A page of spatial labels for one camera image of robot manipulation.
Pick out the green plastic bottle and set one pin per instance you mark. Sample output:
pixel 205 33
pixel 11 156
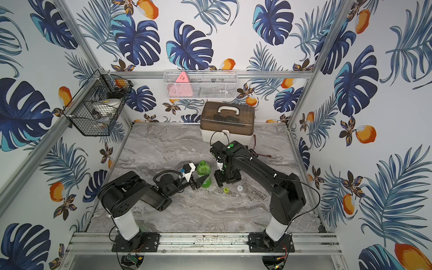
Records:
pixel 203 169

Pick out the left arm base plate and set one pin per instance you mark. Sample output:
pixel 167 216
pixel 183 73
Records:
pixel 143 242

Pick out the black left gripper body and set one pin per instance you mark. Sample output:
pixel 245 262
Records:
pixel 192 180

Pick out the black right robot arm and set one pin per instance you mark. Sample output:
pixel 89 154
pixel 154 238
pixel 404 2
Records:
pixel 287 195

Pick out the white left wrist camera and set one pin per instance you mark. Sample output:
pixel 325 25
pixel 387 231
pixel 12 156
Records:
pixel 189 168

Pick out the aluminium front rail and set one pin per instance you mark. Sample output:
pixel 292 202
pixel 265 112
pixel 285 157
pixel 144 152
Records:
pixel 206 244

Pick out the black wire basket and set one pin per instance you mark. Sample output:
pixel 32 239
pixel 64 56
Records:
pixel 95 109

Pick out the white mesh wall shelf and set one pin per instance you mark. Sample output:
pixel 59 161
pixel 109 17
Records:
pixel 207 84

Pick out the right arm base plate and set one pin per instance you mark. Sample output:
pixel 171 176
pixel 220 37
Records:
pixel 262 243

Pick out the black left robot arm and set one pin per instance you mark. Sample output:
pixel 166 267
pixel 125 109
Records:
pixel 122 194

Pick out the pink triangle card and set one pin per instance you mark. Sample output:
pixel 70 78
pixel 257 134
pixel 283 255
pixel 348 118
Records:
pixel 181 88

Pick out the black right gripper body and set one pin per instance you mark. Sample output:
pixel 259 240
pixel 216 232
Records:
pixel 225 175

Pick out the brown lid storage box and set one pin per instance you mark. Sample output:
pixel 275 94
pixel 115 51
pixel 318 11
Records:
pixel 227 122

